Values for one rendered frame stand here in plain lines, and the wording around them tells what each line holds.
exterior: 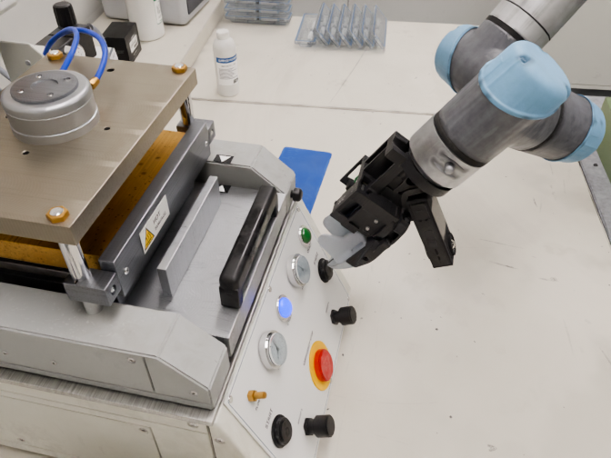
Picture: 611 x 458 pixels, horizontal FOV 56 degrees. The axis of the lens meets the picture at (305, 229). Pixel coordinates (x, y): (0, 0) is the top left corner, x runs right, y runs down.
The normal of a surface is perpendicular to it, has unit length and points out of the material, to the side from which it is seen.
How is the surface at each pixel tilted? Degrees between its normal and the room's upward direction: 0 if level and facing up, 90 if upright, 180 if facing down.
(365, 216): 90
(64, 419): 90
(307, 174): 0
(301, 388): 65
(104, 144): 0
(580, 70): 90
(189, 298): 0
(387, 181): 90
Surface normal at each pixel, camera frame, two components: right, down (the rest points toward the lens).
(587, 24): -0.13, 0.67
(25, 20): 0.99, 0.08
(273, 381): 0.88, -0.18
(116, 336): 0.00, -0.74
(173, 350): 0.63, -0.47
